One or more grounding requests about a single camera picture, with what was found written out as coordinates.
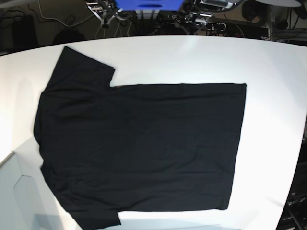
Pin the black power strip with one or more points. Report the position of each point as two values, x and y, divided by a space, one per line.
193 27

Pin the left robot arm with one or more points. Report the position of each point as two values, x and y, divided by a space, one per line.
195 16

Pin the black T-shirt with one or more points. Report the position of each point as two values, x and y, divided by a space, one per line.
147 148

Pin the blue plastic bin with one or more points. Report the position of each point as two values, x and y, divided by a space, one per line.
168 5

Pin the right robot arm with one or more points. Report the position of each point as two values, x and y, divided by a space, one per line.
107 10

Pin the grey cabinet beside table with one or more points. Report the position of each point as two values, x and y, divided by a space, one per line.
21 205

